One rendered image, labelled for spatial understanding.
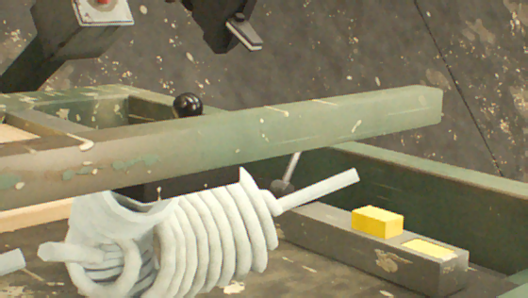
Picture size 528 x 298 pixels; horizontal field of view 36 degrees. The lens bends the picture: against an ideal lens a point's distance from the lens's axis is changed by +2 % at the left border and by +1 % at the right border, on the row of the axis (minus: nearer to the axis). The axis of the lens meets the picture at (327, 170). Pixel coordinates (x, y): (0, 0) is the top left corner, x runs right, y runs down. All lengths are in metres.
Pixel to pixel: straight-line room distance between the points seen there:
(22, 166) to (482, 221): 0.82
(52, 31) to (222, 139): 1.42
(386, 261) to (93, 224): 0.50
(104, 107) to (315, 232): 0.80
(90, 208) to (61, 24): 1.33
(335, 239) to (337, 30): 2.66
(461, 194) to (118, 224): 0.74
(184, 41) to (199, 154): 2.65
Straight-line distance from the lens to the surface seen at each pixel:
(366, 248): 0.86
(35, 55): 1.89
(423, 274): 0.82
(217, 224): 0.42
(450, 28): 4.13
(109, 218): 0.38
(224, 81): 3.01
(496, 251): 1.06
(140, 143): 0.32
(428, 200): 1.10
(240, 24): 1.21
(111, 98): 1.63
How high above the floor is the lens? 2.23
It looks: 45 degrees down
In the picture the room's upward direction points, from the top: 63 degrees clockwise
